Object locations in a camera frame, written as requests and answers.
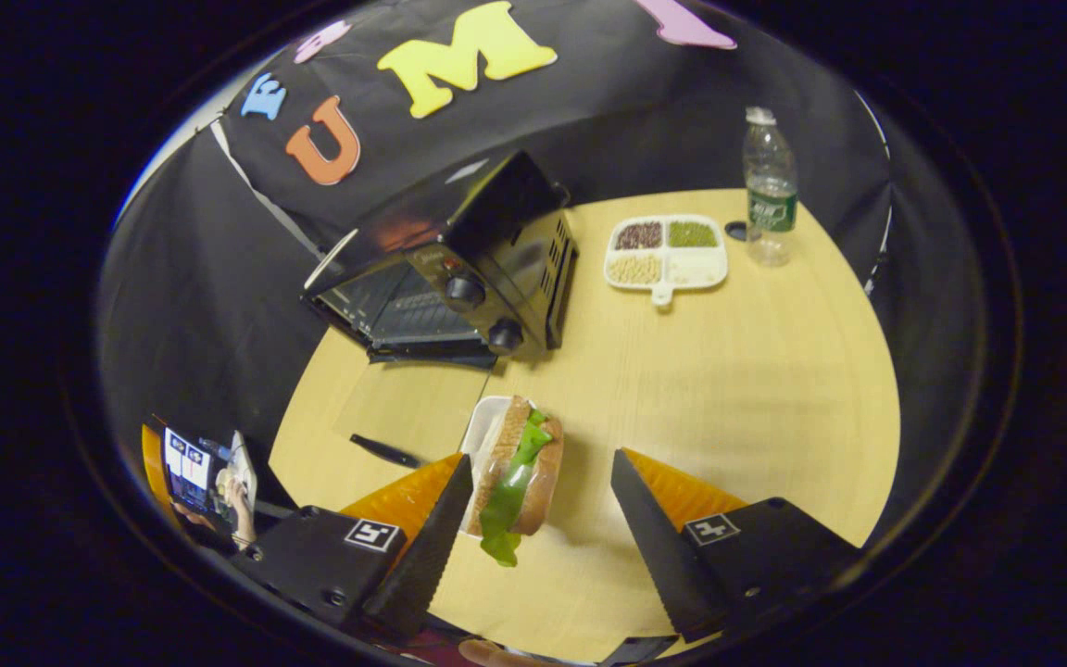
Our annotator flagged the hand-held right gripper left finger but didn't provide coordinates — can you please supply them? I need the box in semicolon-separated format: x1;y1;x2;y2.
233;452;475;642

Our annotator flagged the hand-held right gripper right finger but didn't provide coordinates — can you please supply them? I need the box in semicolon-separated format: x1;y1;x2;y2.
610;447;864;643

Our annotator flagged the sandwich with lettuce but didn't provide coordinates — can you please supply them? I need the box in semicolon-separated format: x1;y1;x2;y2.
464;396;565;568

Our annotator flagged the black electric oven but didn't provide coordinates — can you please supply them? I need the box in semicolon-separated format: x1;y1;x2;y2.
300;150;581;371

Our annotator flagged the black pen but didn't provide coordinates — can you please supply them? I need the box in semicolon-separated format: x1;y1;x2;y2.
349;433;423;469

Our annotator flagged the white rectangular plate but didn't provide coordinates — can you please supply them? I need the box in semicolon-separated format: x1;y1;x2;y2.
458;396;516;538

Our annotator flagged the white divided tray of beans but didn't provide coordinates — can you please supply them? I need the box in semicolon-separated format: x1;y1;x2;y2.
603;214;730;307

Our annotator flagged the clear plastic water bottle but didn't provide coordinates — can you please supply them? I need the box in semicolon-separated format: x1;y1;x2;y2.
742;106;798;269

